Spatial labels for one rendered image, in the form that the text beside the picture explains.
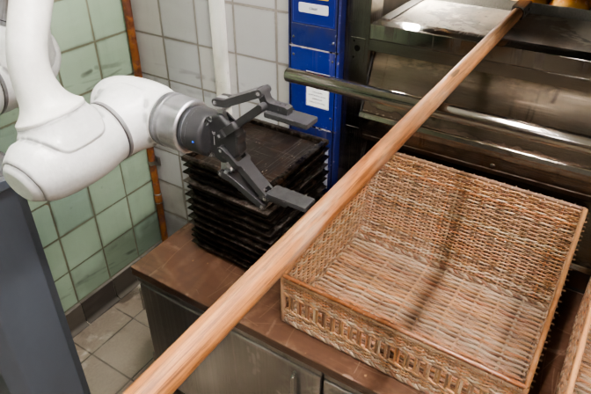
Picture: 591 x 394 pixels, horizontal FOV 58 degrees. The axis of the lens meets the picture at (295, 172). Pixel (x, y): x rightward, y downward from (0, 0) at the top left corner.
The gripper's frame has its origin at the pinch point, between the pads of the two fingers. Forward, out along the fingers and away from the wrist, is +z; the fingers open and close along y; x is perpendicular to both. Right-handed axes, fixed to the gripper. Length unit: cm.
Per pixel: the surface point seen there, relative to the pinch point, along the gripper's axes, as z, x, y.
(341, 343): -1, -19, 58
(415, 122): 9.4, -17.9, -1.7
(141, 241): -112, -55, 103
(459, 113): 12.6, -31.4, 1.4
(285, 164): -30, -41, 31
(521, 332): 33, -46, 59
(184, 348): 8.7, 34.2, -1.6
